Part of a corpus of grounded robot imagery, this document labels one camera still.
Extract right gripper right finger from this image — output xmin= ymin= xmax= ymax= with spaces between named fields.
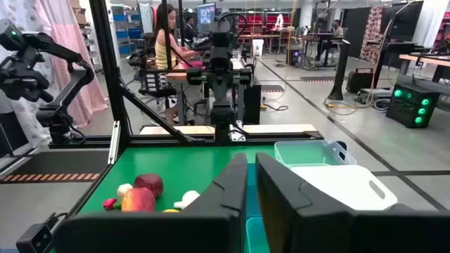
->
xmin=255 ymin=152 xmax=450 ymax=253

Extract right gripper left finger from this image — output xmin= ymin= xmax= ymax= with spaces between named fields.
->
xmin=52 ymin=153 xmax=249 ymax=253

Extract white garlic cloves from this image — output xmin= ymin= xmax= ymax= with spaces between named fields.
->
xmin=173 ymin=190 xmax=201 ymax=211

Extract red orange apple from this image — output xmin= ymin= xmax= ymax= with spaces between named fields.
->
xmin=121 ymin=187 xmax=157 ymax=213

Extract white garlic bulb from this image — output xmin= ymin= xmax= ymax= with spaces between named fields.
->
xmin=116 ymin=183 xmax=134 ymax=198

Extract small red pepper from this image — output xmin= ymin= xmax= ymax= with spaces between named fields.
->
xmin=102 ymin=197 xmax=119 ymax=212

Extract black computer tower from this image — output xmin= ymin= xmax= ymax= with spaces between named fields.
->
xmin=243 ymin=84 xmax=262 ymax=126

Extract white plastic stool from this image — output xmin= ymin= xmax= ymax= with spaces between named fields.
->
xmin=252 ymin=38 xmax=265 ymax=57

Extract white plastic bin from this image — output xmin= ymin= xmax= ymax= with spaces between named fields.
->
xmin=289 ymin=164 xmax=399 ymax=212

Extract person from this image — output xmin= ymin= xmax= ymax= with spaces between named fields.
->
xmin=318 ymin=19 xmax=345 ymax=67
xmin=183 ymin=15 xmax=198 ymax=45
xmin=153 ymin=3 xmax=205 ymax=126

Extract teal plastic bin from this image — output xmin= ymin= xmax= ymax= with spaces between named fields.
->
xmin=244 ymin=216 xmax=271 ymax=253

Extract lit computer monitor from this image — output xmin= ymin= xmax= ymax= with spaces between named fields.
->
xmin=195 ymin=2 xmax=217 ymax=35

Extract red shelving unit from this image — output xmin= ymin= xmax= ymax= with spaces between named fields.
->
xmin=238 ymin=13 xmax=295 ymax=46

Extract black chair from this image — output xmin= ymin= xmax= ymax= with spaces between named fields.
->
xmin=138 ymin=70 xmax=178 ymax=106

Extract green table mat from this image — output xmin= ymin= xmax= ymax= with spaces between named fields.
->
xmin=77 ymin=145 xmax=278 ymax=214

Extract clear plastic bin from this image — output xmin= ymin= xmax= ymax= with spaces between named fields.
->
xmin=274 ymin=140 xmax=358 ymax=169

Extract white board panel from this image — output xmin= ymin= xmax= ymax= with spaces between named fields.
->
xmin=138 ymin=2 xmax=155 ymax=35

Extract blue storage bin shelf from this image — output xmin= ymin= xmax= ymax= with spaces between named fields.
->
xmin=111 ymin=4 xmax=142 ymax=57

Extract black equipment case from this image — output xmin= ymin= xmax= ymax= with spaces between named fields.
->
xmin=346 ymin=67 xmax=375 ymax=94

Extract black partition panel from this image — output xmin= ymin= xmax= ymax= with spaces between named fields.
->
xmin=342 ymin=6 xmax=372 ymax=59

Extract pink curtain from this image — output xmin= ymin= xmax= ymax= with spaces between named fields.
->
xmin=33 ymin=0 xmax=109 ymax=128

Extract computer tower green lights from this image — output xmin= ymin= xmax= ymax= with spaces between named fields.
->
xmin=385 ymin=82 xmax=441 ymax=129

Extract red patterned curtain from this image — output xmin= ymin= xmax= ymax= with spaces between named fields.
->
xmin=360 ymin=5 xmax=385 ymax=65

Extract wooden top desk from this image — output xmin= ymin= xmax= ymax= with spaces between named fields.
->
xmin=399 ymin=52 xmax=450 ymax=85

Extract white patterned curtain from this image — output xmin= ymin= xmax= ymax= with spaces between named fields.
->
xmin=0 ymin=0 xmax=53 ymax=148

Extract black aluminium rig frame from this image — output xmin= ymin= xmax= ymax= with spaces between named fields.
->
xmin=49 ymin=0 xmax=347 ymax=221

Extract silver frame bracket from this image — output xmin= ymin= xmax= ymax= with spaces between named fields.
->
xmin=107 ymin=120 xmax=122 ymax=165

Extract black tall pedestal stand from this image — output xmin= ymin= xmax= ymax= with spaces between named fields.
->
xmin=328 ymin=38 xmax=352 ymax=101

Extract small black camera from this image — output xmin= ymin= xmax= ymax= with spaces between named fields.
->
xmin=15 ymin=221 xmax=54 ymax=253

